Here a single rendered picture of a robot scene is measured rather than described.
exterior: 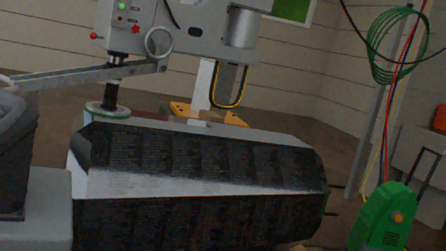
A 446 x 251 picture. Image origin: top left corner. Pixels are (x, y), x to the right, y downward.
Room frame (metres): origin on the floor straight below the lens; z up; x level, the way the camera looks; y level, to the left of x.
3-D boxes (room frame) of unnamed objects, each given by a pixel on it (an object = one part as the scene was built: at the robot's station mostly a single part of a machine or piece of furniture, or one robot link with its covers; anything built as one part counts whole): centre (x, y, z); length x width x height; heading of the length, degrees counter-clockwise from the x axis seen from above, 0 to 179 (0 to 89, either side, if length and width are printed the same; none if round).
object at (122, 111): (1.93, 0.36, 0.89); 0.21 x 0.21 x 0.01
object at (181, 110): (2.93, -0.16, 0.76); 0.49 x 0.49 x 0.05; 14
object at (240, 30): (2.28, -0.20, 1.39); 0.19 x 0.19 x 0.20
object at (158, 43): (1.90, 0.20, 1.24); 0.15 x 0.10 x 0.15; 122
